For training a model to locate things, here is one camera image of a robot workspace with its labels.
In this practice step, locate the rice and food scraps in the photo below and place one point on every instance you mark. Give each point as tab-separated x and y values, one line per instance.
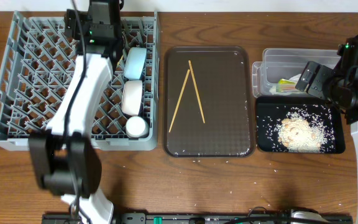
297	134

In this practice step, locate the grey plastic dish rack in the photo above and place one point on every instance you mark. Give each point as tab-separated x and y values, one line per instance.
36	70

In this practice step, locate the white pink bowl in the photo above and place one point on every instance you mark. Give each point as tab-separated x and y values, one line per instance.
132	97

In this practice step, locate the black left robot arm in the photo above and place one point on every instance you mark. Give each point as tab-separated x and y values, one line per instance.
63	157

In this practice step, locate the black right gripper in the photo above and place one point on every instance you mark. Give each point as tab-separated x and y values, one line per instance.
315	88

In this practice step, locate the white napkin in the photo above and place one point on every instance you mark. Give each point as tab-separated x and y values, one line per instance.
274	92

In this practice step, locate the green snack wrapper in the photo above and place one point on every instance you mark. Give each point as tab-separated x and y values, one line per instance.
286	86

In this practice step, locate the black waste tray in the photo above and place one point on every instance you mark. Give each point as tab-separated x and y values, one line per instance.
271	109

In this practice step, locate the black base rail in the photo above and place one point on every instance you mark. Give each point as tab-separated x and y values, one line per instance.
255	213

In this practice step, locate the wooden chopstick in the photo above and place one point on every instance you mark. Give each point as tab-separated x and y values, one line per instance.
196	90
179	100

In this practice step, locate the pale green cup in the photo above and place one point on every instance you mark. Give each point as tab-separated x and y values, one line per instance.
136	127

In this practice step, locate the dark brown serving tray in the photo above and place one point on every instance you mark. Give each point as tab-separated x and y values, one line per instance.
223	79

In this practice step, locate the clear plastic waste bin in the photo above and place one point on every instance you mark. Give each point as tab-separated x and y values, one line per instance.
286	63

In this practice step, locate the light blue bowl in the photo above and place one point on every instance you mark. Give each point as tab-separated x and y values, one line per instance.
135	63

